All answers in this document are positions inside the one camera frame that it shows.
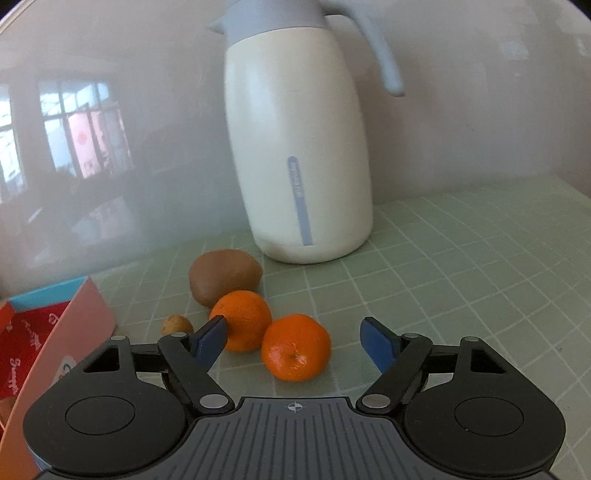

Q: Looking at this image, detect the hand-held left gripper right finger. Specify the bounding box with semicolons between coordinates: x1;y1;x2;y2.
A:
356;316;507;414

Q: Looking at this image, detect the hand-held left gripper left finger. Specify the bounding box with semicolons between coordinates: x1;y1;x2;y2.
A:
82;316;232;414

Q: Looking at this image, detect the orange tangerine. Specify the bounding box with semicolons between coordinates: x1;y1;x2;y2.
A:
261;314;332;383
209;291;273;354

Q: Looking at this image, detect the pink and red cardboard box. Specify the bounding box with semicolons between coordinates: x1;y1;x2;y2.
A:
0;276;117;480

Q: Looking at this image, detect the small brown nut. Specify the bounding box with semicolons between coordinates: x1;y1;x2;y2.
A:
161;315;195;337

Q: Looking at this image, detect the brown kiwi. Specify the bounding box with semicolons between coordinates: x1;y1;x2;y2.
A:
188;249;264;309

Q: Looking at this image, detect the cream thermos jug grey lid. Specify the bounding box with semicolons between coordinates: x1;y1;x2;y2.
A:
208;0;405;265

